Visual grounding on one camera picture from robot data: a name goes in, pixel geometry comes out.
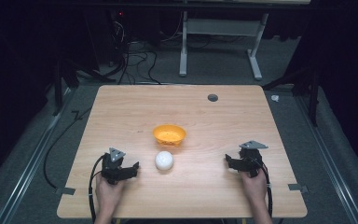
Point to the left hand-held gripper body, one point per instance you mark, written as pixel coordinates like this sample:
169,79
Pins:
112,165

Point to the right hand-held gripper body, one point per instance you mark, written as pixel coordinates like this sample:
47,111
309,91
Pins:
251,158

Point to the white ball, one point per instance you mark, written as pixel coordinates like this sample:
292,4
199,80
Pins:
164,160

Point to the orange bowl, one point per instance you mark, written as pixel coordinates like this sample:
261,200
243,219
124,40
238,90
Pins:
169,134

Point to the person's right hand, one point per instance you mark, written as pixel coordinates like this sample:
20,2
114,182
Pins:
255,186

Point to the grey tape piece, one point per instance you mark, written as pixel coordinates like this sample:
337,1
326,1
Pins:
297,188
65,190

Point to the crumpled white paper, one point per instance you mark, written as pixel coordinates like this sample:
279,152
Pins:
275,98

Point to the grey table grommet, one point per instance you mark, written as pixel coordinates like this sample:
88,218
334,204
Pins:
213,97

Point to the black metal stand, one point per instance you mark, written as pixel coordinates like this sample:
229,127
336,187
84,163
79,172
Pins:
58,90
313,96

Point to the metal floor rail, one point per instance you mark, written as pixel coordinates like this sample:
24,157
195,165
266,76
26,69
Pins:
329,168
28,168

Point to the white desk frame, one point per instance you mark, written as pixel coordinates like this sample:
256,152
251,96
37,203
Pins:
220,26

